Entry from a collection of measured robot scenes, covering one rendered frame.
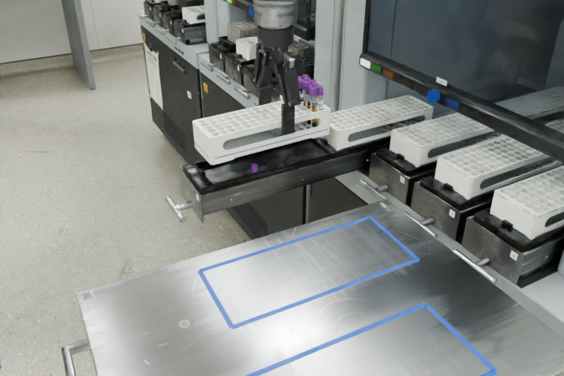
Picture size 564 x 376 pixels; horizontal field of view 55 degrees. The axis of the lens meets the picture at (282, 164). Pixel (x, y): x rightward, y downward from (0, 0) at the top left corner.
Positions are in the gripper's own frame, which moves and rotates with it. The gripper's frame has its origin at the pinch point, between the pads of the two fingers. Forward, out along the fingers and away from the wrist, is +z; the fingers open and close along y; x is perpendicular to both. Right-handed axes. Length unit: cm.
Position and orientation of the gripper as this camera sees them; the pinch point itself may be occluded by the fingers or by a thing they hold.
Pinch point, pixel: (275, 115)
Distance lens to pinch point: 121.8
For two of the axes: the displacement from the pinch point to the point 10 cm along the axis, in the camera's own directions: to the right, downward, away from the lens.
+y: 4.9, 4.2, -7.6
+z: 0.0, 8.7, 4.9
